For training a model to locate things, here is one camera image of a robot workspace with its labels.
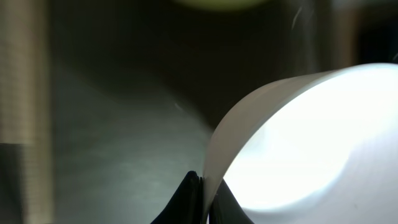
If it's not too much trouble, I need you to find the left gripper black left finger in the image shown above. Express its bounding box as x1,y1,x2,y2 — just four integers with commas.
151,170,203,224

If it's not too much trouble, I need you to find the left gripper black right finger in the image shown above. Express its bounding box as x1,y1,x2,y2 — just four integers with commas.
208,180,253,224

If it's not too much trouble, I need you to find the pink bowl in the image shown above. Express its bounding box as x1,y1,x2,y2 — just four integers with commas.
202,63,397,223

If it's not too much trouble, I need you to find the dark brown serving tray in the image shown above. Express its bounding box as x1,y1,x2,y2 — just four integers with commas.
50,1,313,223

